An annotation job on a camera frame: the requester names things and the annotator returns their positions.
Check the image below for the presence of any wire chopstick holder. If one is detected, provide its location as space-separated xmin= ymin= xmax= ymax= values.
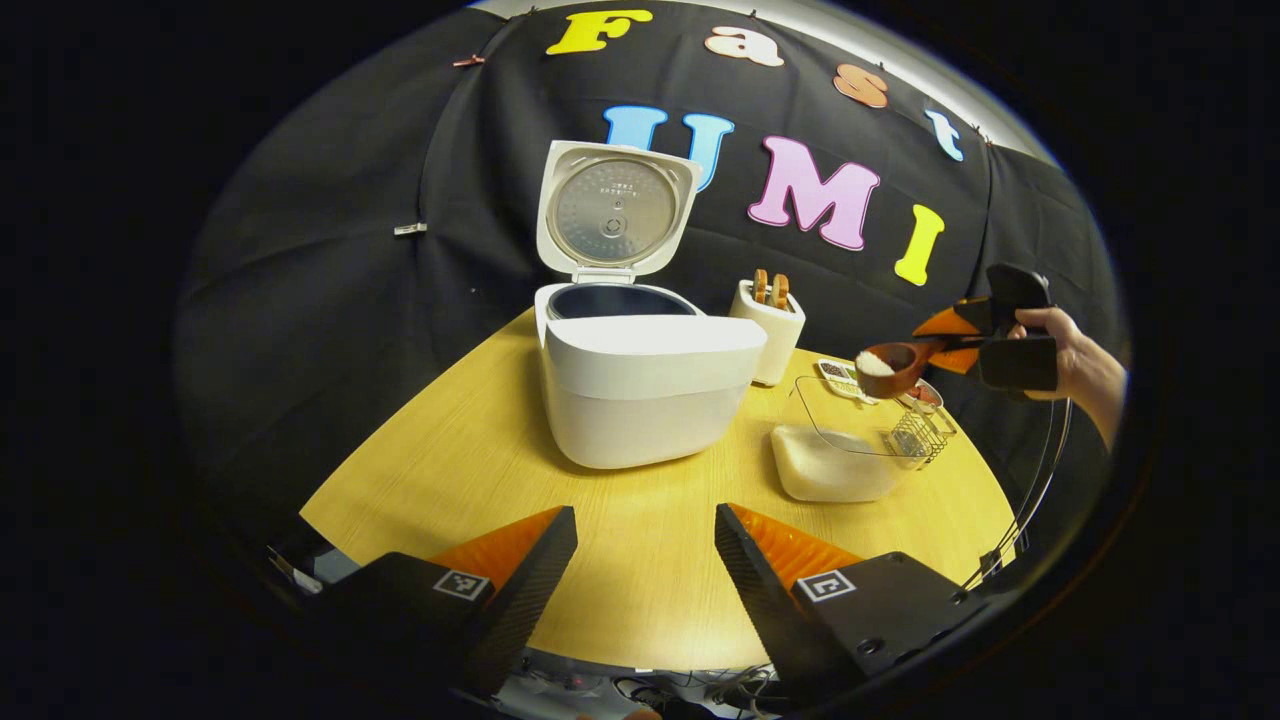
xmin=888 ymin=405 xmax=958 ymax=466

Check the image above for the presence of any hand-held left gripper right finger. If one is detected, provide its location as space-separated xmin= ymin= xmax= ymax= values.
xmin=714 ymin=502 xmax=991 ymax=706

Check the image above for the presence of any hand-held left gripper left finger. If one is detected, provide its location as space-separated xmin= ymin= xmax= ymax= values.
xmin=300 ymin=505 xmax=579 ymax=701

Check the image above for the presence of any white toaster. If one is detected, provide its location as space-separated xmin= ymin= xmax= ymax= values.
xmin=728 ymin=278 xmax=807 ymax=387

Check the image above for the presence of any brown wooden spoon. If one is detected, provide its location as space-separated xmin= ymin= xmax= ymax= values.
xmin=855 ymin=338 xmax=951 ymax=400

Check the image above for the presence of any black backdrop cloth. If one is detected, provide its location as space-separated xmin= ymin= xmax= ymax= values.
xmin=170 ymin=0 xmax=1126 ymax=561

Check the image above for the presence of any white divided bean dish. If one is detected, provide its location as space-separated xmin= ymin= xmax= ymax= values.
xmin=816 ymin=358 xmax=881 ymax=404

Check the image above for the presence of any clear plastic rice box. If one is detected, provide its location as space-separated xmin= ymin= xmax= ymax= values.
xmin=770 ymin=375 xmax=946 ymax=504

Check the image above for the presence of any thin black cable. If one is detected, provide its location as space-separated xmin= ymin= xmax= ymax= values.
xmin=962 ymin=398 xmax=1074 ymax=591

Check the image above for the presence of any white rice cooker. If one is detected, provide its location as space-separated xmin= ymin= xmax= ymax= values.
xmin=533 ymin=140 xmax=769 ymax=471

